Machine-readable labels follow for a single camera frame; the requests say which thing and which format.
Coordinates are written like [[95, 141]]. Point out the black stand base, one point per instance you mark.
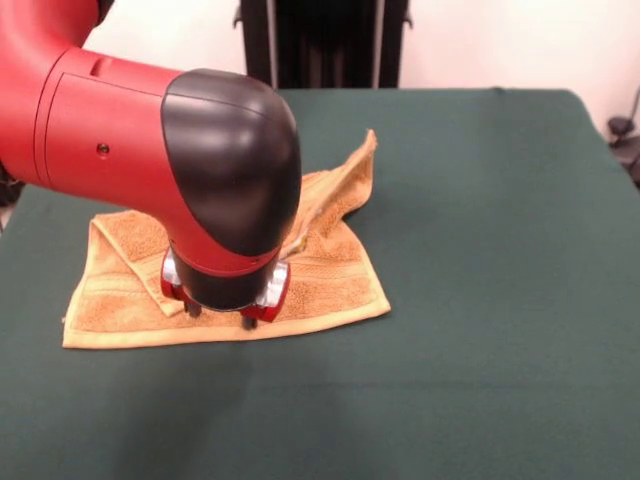
[[10, 187], [627, 150]]

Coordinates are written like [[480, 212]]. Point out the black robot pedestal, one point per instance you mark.
[[325, 45]]

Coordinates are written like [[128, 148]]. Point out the dark green table cloth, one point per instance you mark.
[[450, 350]]

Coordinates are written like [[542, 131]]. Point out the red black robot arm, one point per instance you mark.
[[125, 140]]

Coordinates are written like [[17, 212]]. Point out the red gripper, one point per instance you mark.
[[267, 310]]

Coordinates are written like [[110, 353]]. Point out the orange terry towel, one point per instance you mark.
[[340, 280]]

